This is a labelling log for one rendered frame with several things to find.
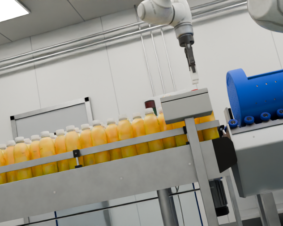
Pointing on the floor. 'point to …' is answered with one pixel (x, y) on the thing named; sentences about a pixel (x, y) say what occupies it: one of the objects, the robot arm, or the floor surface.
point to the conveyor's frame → (112, 183)
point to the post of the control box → (201, 172)
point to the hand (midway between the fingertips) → (194, 76)
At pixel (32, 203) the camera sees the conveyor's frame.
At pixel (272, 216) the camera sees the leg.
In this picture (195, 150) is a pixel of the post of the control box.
